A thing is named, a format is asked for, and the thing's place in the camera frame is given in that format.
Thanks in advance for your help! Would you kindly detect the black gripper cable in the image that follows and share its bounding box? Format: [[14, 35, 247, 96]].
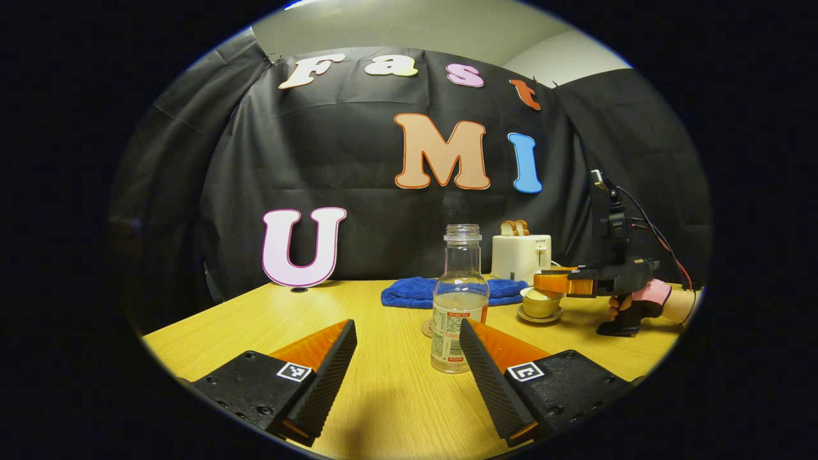
[[617, 185, 698, 326]]

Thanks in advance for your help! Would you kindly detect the cream ceramic teacup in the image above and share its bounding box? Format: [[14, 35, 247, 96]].
[[520, 287, 566, 319]]

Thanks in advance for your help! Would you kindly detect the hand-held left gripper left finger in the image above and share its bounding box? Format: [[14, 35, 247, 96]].
[[190, 319, 359, 448]]

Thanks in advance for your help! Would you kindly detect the blue towel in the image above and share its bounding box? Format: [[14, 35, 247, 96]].
[[382, 277, 530, 310]]

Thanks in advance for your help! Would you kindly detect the red gripper cable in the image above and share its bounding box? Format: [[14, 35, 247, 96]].
[[629, 220, 692, 289]]

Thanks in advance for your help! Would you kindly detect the black backdrop cloth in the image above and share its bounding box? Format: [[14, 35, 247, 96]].
[[109, 29, 713, 333]]

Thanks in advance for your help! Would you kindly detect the white toaster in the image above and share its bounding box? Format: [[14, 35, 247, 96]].
[[491, 234, 552, 287]]

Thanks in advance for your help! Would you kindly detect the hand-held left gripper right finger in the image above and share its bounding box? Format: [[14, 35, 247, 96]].
[[459, 318, 640, 448]]

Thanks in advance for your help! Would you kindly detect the cream ceramic saucer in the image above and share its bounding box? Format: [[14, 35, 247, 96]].
[[516, 305, 564, 324]]

